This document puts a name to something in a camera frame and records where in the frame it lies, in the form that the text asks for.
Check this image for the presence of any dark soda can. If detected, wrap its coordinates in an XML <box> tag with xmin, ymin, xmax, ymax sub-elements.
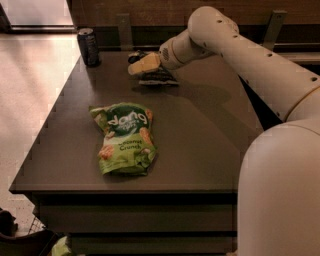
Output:
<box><xmin>77</xmin><ymin>28</ymin><xmax>100</xmax><ymax>67</ymax></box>

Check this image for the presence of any green bag in basket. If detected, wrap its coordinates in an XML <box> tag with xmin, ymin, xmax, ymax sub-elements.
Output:
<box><xmin>51</xmin><ymin>236</ymin><xmax>74</xmax><ymax>256</ymax></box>

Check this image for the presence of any dark drawer cabinet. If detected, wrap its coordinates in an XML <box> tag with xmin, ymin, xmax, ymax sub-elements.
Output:
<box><xmin>10</xmin><ymin>52</ymin><xmax>261</xmax><ymax>255</ymax></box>

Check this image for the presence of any dark brown chair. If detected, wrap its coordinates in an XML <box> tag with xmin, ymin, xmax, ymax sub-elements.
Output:
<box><xmin>0</xmin><ymin>209</ymin><xmax>59</xmax><ymax>256</ymax></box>

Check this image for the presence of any metal wall bracket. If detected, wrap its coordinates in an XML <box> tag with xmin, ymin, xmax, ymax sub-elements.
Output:
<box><xmin>262</xmin><ymin>10</ymin><xmax>287</xmax><ymax>50</ymax></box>
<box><xmin>116</xmin><ymin>13</ymin><xmax>133</xmax><ymax>51</ymax></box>

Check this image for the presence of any blue chip bag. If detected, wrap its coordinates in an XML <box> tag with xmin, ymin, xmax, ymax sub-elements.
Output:
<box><xmin>128</xmin><ymin>50</ymin><xmax>179</xmax><ymax>86</ymax></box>

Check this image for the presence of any wire basket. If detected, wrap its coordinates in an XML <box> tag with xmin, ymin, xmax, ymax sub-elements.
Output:
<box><xmin>28</xmin><ymin>217</ymin><xmax>45</xmax><ymax>234</ymax></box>

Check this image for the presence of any left metal wall bracket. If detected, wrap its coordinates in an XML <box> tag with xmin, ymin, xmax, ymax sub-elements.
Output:
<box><xmin>116</xmin><ymin>13</ymin><xmax>133</xmax><ymax>51</ymax></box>

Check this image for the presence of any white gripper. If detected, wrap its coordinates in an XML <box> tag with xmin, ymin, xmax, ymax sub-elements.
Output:
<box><xmin>128</xmin><ymin>30</ymin><xmax>213</xmax><ymax>75</ymax></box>

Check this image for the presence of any green coconut crunch bag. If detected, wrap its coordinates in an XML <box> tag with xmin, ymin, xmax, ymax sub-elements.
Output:
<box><xmin>89</xmin><ymin>103</ymin><xmax>156</xmax><ymax>176</ymax></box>

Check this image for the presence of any right metal wall bracket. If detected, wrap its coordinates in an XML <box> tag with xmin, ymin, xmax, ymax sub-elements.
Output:
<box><xmin>262</xmin><ymin>10</ymin><xmax>287</xmax><ymax>50</ymax></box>

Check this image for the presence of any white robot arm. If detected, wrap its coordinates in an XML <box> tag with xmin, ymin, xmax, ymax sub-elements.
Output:
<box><xmin>128</xmin><ymin>6</ymin><xmax>320</xmax><ymax>256</ymax></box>

